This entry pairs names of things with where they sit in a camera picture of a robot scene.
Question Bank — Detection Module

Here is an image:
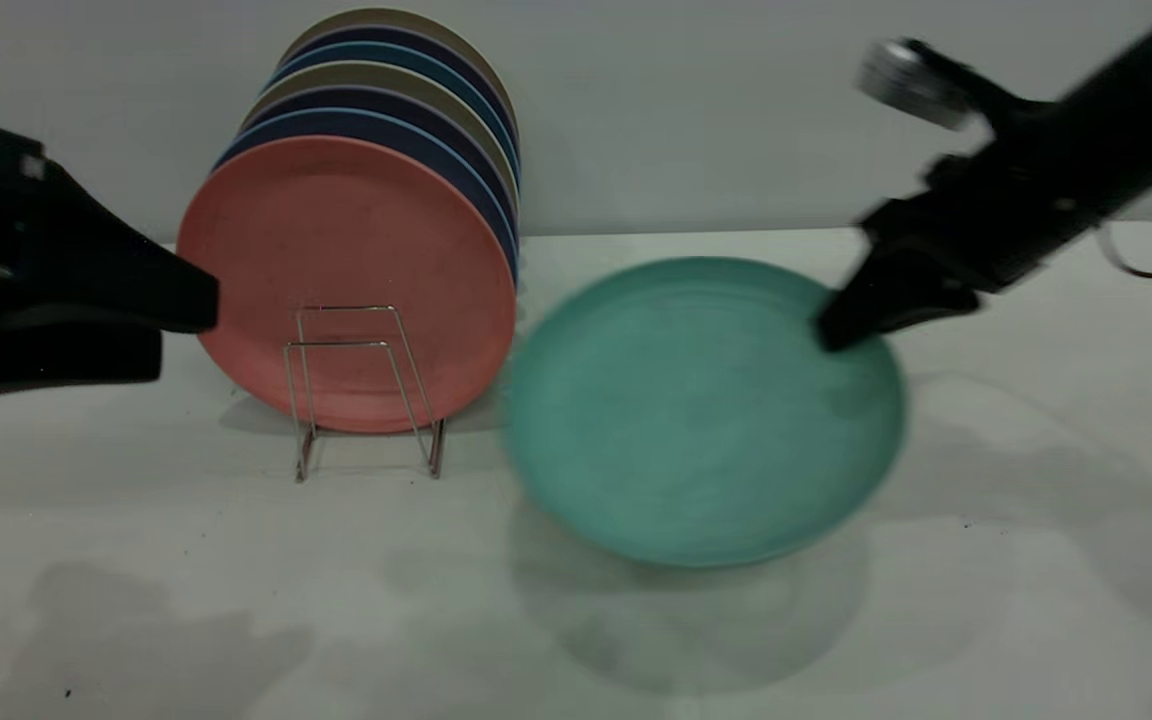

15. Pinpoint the beige round plate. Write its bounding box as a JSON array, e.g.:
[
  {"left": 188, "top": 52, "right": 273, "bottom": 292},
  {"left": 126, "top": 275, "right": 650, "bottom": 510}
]
[
  {"left": 241, "top": 62, "right": 522, "bottom": 213},
  {"left": 279, "top": 9, "right": 521, "bottom": 133}
]

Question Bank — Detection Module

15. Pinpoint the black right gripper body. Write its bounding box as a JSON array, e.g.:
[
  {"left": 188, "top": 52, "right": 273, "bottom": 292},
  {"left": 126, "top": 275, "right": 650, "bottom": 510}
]
[{"left": 861, "top": 95, "right": 1152, "bottom": 293}]

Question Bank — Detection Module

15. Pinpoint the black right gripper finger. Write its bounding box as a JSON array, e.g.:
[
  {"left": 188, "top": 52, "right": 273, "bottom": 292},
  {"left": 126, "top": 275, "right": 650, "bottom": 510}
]
[
  {"left": 822, "top": 268, "right": 983, "bottom": 353},
  {"left": 816, "top": 226, "right": 942, "bottom": 346}
]

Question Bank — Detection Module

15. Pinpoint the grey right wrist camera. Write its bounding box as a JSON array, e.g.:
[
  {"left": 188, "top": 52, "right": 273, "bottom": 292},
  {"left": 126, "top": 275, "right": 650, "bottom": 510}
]
[{"left": 856, "top": 38, "right": 989, "bottom": 132}]

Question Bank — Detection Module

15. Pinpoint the green round plate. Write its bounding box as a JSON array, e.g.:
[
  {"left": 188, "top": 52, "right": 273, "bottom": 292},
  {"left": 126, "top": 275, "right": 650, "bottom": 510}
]
[{"left": 503, "top": 257, "right": 908, "bottom": 570}]

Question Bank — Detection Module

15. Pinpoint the pink round plate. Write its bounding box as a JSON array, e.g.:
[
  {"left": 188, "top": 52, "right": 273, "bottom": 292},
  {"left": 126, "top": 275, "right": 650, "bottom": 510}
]
[{"left": 176, "top": 137, "right": 518, "bottom": 435}]

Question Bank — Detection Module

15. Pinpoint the dark purple round plate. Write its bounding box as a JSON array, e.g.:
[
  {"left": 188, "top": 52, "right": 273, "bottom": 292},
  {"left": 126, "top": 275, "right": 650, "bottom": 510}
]
[
  {"left": 240, "top": 87, "right": 520, "bottom": 237},
  {"left": 280, "top": 25, "right": 522, "bottom": 153}
]

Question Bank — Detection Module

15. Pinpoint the metal wire plate rack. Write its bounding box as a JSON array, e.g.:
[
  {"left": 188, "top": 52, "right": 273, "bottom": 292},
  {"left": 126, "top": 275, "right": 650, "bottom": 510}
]
[{"left": 283, "top": 306, "right": 447, "bottom": 484}]

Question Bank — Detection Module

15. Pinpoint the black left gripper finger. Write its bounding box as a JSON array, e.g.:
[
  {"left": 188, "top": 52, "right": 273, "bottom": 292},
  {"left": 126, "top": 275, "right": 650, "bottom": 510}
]
[
  {"left": 0, "top": 185, "right": 221, "bottom": 334},
  {"left": 0, "top": 318, "right": 165, "bottom": 407}
]

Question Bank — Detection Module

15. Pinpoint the navy blue round plate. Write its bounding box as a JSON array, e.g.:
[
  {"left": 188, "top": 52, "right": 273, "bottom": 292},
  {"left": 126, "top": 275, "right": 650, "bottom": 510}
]
[{"left": 214, "top": 108, "right": 520, "bottom": 287}]

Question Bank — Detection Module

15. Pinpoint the teal blue round plate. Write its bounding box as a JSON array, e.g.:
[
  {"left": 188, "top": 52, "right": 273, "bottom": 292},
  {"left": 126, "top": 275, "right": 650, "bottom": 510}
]
[{"left": 265, "top": 42, "right": 522, "bottom": 183}]

